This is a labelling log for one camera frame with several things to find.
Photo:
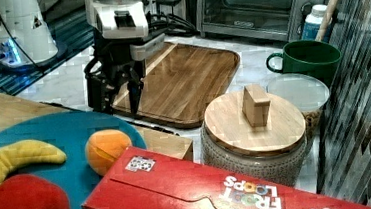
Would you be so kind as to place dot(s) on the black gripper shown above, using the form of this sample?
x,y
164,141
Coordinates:
x,y
118,66

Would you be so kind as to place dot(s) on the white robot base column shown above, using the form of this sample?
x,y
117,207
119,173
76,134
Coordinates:
x,y
25,38

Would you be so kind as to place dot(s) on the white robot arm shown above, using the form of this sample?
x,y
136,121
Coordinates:
x,y
120,29

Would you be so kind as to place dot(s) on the orange plush peach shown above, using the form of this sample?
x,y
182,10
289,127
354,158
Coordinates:
x,y
104,147

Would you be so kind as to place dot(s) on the wooden cutting board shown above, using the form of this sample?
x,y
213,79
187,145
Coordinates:
x,y
181,80

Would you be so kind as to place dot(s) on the blue round plate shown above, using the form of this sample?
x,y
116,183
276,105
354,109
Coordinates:
x,y
69,131

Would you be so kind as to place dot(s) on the red Froot Loops box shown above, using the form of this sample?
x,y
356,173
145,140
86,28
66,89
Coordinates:
x,y
147,180

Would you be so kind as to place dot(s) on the round wooden canister lid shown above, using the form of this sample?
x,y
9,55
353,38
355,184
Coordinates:
x,y
254,122

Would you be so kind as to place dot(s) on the yellow plush banana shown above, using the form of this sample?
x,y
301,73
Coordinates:
x,y
28,152

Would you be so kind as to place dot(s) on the silver toaster oven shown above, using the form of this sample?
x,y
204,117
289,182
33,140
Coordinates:
x,y
280,20

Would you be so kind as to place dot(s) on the grey ceramic canister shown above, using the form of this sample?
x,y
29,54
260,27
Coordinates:
x,y
283,168

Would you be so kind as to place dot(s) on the clear jar with white lid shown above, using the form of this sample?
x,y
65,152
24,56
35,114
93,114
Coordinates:
x,y
306,93

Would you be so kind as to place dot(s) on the green ceramic mug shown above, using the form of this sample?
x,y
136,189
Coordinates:
x,y
312,58

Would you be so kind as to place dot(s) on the white blue plastic bottle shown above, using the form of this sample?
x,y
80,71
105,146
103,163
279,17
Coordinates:
x,y
312,22

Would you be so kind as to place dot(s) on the wooden stick utensil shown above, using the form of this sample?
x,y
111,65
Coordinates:
x,y
331,6

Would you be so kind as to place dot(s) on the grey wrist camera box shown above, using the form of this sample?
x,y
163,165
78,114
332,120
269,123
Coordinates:
x,y
147,47

